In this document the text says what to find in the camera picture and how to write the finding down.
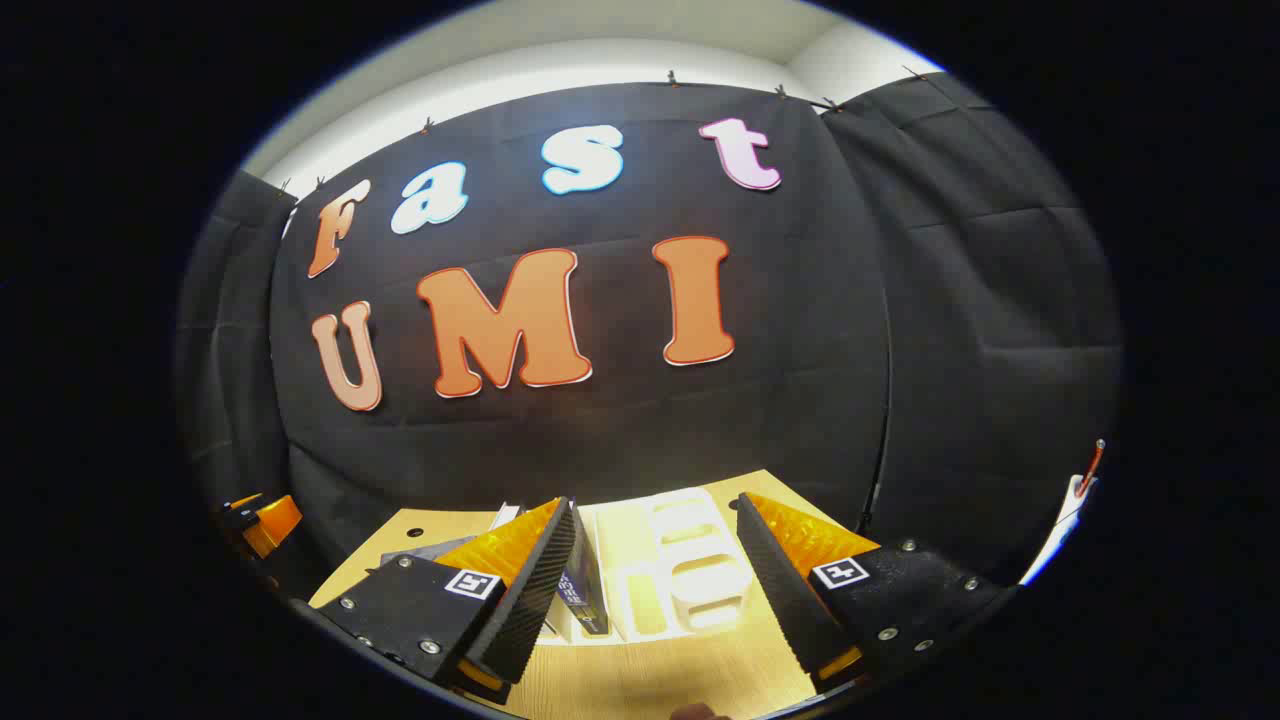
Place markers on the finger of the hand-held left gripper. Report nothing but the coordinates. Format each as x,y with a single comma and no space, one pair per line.
272,522

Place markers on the white spine book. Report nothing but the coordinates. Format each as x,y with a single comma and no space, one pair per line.
505,517

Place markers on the blue spine book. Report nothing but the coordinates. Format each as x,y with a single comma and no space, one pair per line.
590,580

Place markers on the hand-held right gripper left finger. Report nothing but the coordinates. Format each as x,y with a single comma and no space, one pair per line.
540,590

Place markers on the gray schoolbag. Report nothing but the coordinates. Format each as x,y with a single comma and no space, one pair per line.
425,552

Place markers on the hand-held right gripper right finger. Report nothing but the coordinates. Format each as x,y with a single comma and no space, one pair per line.
780,590

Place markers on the white bookshelf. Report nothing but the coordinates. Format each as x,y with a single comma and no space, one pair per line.
690,570

